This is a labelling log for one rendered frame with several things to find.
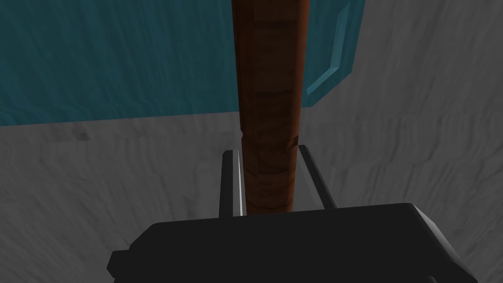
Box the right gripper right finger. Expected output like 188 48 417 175
295 144 338 211

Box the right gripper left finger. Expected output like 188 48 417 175
219 149 248 218

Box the brown wooden bar handle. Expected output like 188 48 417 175
231 0 311 216

